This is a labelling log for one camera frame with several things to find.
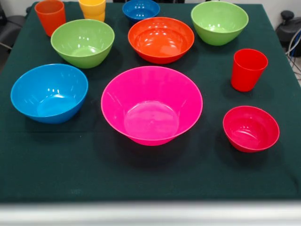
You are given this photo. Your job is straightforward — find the small dark blue bowl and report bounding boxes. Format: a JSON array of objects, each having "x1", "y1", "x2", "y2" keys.
[{"x1": 122, "y1": 0, "x2": 161, "y2": 24}]

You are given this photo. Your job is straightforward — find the green plastic bowl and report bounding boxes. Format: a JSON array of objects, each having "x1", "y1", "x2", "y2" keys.
[
  {"x1": 190, "y1": 1, "x2": 249, "y2": 46},
  {"x1": 50, "y1": 19, "x2": 115, "y2": 69}
]

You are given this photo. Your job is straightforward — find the large pink bowl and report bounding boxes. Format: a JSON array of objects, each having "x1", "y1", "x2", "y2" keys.
[{"x1": 101, "y1": 65, "x2": 204, "y2": 146}]

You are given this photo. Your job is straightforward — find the large orange bowl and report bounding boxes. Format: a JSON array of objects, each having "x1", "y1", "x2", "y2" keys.
[{"x1": 127, "y1": 16, "x2": 195, "y2": 65}]

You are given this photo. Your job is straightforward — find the dark green table cloth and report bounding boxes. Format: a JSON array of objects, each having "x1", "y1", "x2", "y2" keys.
[{"x1": 0, "y1": 1, "x2": 301, "y2": 203}]

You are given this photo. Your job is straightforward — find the small crimson bowl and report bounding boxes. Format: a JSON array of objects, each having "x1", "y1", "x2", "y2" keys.
[{"x1": 222, "y1": 105, "x2": 280, "y2": 153}]

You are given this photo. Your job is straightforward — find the red plastic cup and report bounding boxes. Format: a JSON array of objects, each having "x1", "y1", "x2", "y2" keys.
[{"x1": 230, "y1": 48, "x2": 269, "y2": 92}]

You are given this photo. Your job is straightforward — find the light blue bowl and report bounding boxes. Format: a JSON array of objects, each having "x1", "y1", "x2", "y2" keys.
[{"x1": 10, "y1": 63, "x2": 89, "y2": 125}]

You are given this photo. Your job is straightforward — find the yellow plastic cup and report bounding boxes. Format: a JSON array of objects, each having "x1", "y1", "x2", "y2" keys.
[
  {"x1": 82, "y1": 10, "x2": 106, "y2": 23},
  {"x1": 78, "y1": 0, "x2": 107, "y2": 15}
]

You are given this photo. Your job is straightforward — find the orange plastic cup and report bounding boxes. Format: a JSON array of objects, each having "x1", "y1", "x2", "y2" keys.
[{"x1": 34, "y1": 0, "x2": 67, "y2": 38}]

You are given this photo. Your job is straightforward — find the black chair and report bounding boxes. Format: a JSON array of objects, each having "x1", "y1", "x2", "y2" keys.
[{"x1": 0, "y1": 15, "x2": 25, "y2": 50}]

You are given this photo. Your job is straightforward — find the white and blue cables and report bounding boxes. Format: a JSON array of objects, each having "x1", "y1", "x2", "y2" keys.
[{"x1": 285, "y1": 30, "x2": 301, "y2": 82}]

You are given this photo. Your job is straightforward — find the black round pedestal base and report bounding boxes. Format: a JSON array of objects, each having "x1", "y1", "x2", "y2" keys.
[{"x1": 275, "y1": 10, "x2": 301, "y2": 44}]

